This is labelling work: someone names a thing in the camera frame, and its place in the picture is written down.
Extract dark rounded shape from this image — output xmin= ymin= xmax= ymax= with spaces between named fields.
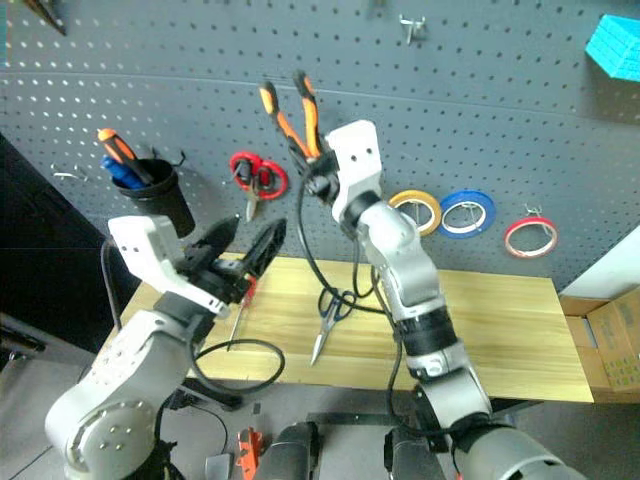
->
xmin=259 ymin=421 xmax=321 ymax=480
xmin=383 ymin=428 xmax=454 ymax=480

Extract blue and black handled snips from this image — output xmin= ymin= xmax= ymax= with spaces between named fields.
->
xmin=308 ymin=288 xmax=359 ymax=368

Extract blue handled screwdriver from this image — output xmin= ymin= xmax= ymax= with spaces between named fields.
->
xmin=99 ymin=154 xmax=146 ymax=190

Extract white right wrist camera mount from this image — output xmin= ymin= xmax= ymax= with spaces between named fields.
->
xmin=323 ymin=119 xmax=384 ymax=221

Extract yellow tape roll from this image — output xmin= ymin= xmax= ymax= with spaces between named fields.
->
xmin=387 ymin=189 xmax=444 ymax=237

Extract orange and black screwdriver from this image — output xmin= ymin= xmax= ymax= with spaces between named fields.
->
xmin=97 ymin=128 xmax=156 ymax=186

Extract black tool cup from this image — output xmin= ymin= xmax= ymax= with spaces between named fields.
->
xmin=110 ymin=158 xmax=196 ymax=239

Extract dark grey pegboard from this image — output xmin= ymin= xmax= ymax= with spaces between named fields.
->
xmin=0 ymin=0 xmax=640 ymax=291

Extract red tape roll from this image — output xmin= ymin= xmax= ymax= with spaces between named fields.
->
xmin=503 ymin=215 xmax=559 ymax=260

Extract black table frame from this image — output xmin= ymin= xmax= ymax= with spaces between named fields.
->
xmin=169 ymin=378 xmax=546 ymax=441

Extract cyan box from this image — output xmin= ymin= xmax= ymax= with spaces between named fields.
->
xmin=584 ymin=13 xmax=640 ymax=84

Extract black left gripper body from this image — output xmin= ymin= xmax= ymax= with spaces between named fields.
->
xmin=174 ymin=239 xmax=252 ymax=307

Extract black cabinet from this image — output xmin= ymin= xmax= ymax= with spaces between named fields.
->
xmin=0 ymin=132 xmax=144 ymax=356

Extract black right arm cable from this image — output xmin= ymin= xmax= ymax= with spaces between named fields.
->
xmin=294 ymin=174 xmax=451 ymax=451

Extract orange and black pliers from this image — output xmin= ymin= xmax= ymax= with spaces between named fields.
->
xmin=257 ymin=69 xmax=324 ymax=164

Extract dark handled pliers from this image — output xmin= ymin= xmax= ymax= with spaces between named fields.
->
xmin=22 ymin=0 xmax=68 ymax=37

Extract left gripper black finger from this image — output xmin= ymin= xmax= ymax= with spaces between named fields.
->
xmin=240 ymin=218 xmax=289 ymax=281
xmin=197 ymin=214 xmax=240 ymax=261

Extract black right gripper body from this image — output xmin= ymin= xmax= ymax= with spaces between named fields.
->
xmin=304 ymin=156 xmax=342 ymax=205

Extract red handled screwdriver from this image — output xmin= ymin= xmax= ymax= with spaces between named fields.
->
xmin=227 ymin=277 xmax=259 ymax=352

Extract red handled scissors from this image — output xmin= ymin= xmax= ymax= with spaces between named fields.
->
xmin=228 ymin=151 xmax=290 ymax=224

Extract blue tape roll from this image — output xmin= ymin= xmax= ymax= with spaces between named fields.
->
xmin=438 ymin=188 xmax=497 ymax=237

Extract brown cardboard box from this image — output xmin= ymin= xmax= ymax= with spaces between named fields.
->
xmin=559 ymin=289 xmax=640 ymax=405

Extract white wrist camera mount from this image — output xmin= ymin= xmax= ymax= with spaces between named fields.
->
xmin=107 ymin=214 xmax=231 ymax=320
xmin=323 ymin=119 xmax=384 ymax=221

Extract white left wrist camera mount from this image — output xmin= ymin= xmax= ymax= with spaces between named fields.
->
xmin=107 ymin=214 xmax=231 ymax=320

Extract orange clamp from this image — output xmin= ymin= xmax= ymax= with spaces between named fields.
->
xmin=236 ymin=427 xmax=266 ymax=474

